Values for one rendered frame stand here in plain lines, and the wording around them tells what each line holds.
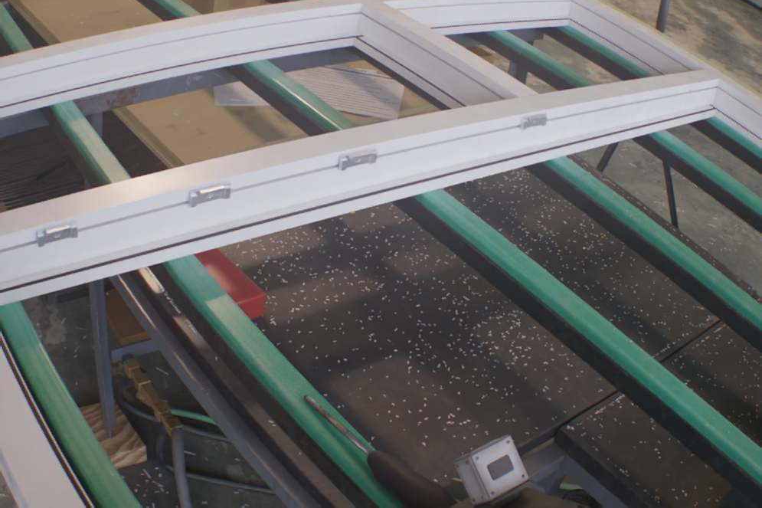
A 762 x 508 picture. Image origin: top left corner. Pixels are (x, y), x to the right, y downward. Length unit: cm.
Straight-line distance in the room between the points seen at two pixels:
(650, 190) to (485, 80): 203
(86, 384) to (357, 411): 98
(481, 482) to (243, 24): 95
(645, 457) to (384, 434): 38
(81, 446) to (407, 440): 55
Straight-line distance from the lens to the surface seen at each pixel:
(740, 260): 313
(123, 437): 189
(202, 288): 94
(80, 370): 212
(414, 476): 74
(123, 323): 178
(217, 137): 170
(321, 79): 195
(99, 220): 94
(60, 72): 132
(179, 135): 170
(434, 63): 142
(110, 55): 134
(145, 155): 223
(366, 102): 188
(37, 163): 226
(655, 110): 154
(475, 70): 136
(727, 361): 153
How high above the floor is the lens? 144
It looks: 32 degrees down
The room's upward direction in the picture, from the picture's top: 9 degrees clockwise
